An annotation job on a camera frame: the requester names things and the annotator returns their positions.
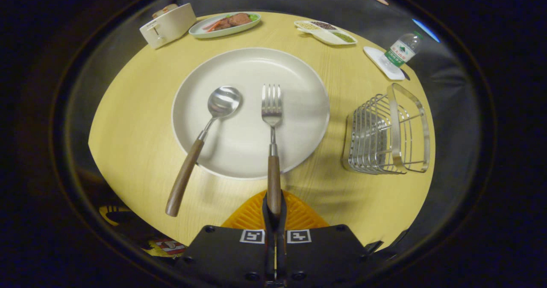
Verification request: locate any wooden-handled steel spoon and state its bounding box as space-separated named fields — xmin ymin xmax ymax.
xmin=165 ymin=86 xmax=243 ymax=217

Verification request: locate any white square coaster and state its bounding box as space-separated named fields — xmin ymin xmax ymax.
xmin=363 ymin=46 xmax=406 ymax=81

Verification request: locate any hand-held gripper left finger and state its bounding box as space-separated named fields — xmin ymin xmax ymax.
xmin=176 ymin=190 xmax=276 ymax=282

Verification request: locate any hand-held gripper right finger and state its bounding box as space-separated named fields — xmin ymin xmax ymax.
xmin=276 ymin=189 xmax=371 ymax=282

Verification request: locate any white divided dish with grains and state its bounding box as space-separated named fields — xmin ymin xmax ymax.
xmin=294 ymin=20 xmax=358 ymax=46

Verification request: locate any yellow patterned cloth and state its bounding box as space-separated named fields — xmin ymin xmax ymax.
xmin=99 ymin=205 xmax=188 ymax=259

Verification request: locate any clear plastic water bottle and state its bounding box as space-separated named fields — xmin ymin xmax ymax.
xmin=381 ymin=31 xmax=424 ymax=72

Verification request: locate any large white round plate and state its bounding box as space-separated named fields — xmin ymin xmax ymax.
xmin=171 ymin=47 xmax=330 ymax=181

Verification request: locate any steel wire basket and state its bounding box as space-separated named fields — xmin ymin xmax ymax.
xmin=341 ymin=83 xmax=431 ymax=175

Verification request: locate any white toaster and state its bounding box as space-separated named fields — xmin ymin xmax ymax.
xmin=139 ymin=3 xmax=197 ymax=50

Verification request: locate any wooden-handled steel fork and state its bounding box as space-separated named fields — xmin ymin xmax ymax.
xmin=261 ymin=84 xmax=283 ymax=217

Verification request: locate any oval plate with food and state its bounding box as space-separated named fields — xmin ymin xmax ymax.
xmin=188 ymin=12 xmax=262 ymax=39

